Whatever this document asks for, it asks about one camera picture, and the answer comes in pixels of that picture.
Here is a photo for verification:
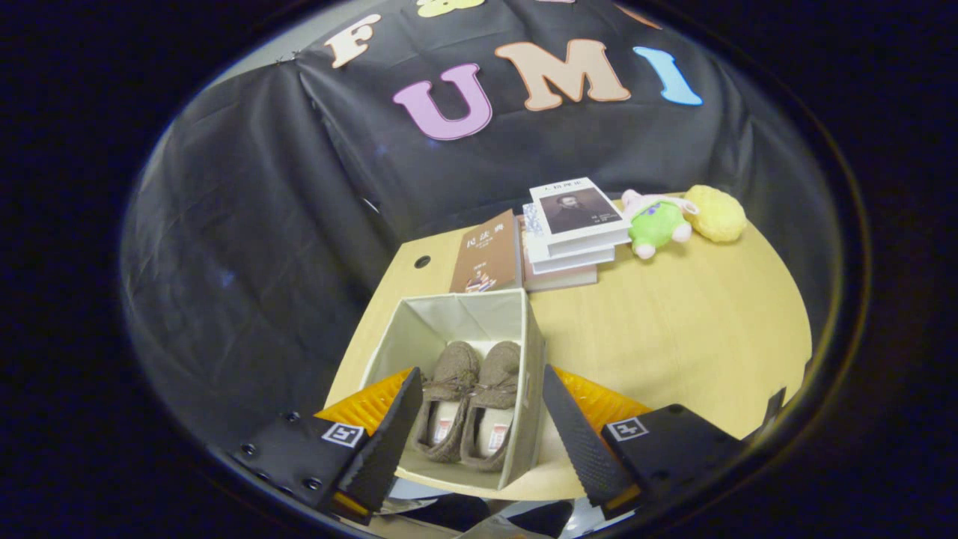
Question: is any yellow plush toy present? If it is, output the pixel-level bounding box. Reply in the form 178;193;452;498
685;185;748;243

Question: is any white portrait cover book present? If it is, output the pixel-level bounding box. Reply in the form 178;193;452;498
528;177;633;257

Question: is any white fabric storage box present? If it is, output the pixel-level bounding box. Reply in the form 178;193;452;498
361;288;547;491

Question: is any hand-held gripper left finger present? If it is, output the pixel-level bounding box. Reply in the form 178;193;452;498
228;365;424;525

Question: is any green plush toy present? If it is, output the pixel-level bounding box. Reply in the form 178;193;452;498
621;189;701;261

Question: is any black backdrop cloth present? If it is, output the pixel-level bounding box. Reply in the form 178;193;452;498
120;0;839;457

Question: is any white patterned cover book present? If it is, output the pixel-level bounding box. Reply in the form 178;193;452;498
522;201;616;274

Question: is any thick pale brown book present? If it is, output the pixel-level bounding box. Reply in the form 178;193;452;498
516;217;599;291

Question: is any brown fuzzy shoe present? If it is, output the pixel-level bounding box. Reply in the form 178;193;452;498
459;341;522;472
412;341;480;463

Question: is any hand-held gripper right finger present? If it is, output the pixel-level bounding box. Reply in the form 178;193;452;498
540;365;749;517

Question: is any brown cover book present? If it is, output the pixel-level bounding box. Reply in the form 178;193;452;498
449;210;523;294

